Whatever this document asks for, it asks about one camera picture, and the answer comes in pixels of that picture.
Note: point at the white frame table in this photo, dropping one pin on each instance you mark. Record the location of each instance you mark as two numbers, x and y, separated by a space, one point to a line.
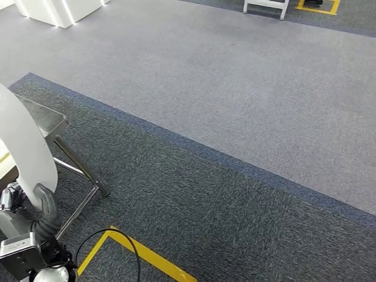
264 4

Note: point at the white illuminated counter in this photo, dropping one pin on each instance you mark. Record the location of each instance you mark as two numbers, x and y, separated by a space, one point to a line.
58 11

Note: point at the yellow floor tape square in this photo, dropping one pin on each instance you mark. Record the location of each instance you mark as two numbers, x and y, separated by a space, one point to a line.
146 255
334 7

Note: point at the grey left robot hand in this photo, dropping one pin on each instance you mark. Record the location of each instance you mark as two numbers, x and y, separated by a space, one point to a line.
45 202

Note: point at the white curved plastic part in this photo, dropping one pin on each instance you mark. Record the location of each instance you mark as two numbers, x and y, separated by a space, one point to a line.
23 148

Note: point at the stainless steel workbench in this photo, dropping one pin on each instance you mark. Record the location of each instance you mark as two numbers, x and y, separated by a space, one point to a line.
44 116

